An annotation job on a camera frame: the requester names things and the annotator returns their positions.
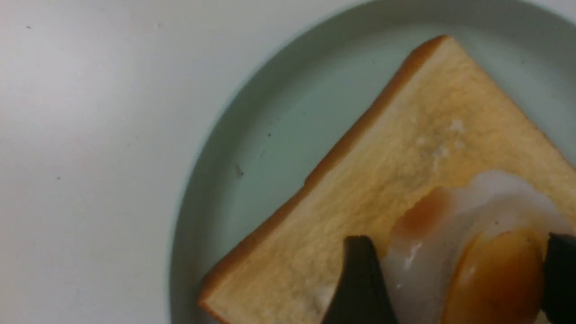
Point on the fried egg toy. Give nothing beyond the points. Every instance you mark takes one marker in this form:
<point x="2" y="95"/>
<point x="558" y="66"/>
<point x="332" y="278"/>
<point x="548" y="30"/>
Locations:
<point x="472" y="254"/>

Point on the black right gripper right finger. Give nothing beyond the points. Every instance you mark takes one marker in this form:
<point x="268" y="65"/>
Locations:
<point x="559" y="294"/>

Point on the pale green centre plate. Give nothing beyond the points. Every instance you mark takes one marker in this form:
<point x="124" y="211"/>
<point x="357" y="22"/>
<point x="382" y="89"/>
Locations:
<point x="296" y="106"/>

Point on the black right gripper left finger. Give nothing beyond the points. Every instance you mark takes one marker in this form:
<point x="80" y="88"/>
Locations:
<point x="361" y="294"/>

